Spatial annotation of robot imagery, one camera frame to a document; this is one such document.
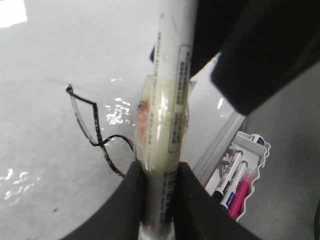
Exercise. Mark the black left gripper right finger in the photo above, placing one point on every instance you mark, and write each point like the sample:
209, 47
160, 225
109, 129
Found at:
196, 216

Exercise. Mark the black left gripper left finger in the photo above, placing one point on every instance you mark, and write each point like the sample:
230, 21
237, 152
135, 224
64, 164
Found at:
119, 217

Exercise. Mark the red round magnet with tape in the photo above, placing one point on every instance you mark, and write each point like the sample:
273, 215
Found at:
161, 124

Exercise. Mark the white black whiteboard marker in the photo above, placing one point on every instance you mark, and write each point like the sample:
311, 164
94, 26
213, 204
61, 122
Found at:
172, 62

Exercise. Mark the black capped whiteboard marker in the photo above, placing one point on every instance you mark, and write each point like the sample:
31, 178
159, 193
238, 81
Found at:
227, 176

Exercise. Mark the blue labelled whiteboard marker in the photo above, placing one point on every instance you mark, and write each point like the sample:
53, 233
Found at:
234, 183

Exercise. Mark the pink highlighter marker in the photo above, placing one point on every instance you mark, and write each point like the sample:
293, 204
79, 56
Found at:
245, 189

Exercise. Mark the white plastic marker tray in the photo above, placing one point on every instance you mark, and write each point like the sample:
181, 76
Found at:
253, 153

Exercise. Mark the blue white item in tray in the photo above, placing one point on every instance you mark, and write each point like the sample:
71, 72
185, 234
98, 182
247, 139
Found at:
256, 138

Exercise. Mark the white whiteboard with aluminium frame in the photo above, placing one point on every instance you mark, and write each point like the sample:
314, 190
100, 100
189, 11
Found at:
51, 178

